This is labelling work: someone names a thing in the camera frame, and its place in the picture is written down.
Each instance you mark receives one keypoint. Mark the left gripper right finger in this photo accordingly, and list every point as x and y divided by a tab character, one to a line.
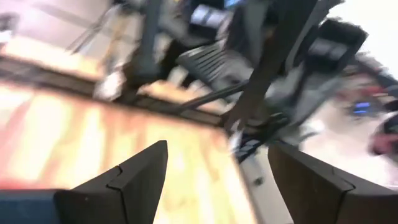
311	193

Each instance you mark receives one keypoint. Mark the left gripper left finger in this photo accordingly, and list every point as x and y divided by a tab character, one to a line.
130	193

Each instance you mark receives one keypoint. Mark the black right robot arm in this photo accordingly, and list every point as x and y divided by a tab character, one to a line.
267	62

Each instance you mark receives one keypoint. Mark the black keyboard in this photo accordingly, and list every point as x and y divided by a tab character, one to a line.
202	62

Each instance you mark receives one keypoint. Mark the black aluminium table frame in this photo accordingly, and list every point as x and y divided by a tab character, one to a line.
46	77

